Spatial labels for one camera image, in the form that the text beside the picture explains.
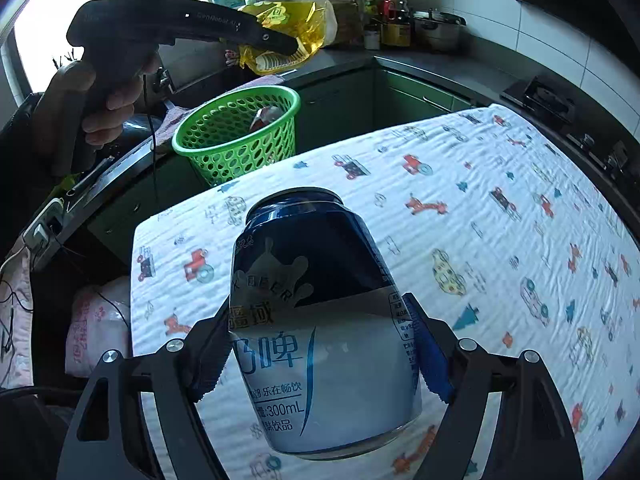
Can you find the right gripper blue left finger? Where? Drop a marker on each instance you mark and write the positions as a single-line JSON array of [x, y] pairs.
[[108, 437]]

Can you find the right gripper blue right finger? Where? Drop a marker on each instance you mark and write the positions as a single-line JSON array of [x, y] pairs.
[[532, 438]]

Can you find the yellow plastic wrapper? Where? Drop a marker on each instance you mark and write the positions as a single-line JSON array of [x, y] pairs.
[[292, 33]]

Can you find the blue white milk beer can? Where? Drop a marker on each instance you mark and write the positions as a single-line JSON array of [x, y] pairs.
[[323, 340]]

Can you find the gold red drink bottle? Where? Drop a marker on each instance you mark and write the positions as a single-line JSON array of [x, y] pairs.
[[265, 117]]

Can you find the pink dish cloth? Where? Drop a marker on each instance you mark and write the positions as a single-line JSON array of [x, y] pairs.
[[176, 115]]

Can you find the green perforated plastic basket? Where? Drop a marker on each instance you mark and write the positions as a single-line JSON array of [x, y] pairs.
[[216, 136]]

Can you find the white printed tablecloth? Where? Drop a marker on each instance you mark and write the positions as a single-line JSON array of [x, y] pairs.
[[489, 225]]

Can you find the round wooden chopping block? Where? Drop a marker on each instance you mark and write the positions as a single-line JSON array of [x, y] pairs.
[[342, 22]]

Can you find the green cabinet doors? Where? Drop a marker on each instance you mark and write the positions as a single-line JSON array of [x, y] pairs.
[[331, 110]]

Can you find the dark sauce bottle yellow label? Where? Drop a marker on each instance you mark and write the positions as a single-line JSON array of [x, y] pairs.
[[396, 28]]

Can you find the black gas stove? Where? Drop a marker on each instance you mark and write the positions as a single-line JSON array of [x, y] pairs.
[[570, 113]]

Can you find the steel pot with black handle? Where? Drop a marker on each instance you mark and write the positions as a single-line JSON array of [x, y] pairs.
[[438, 31]]

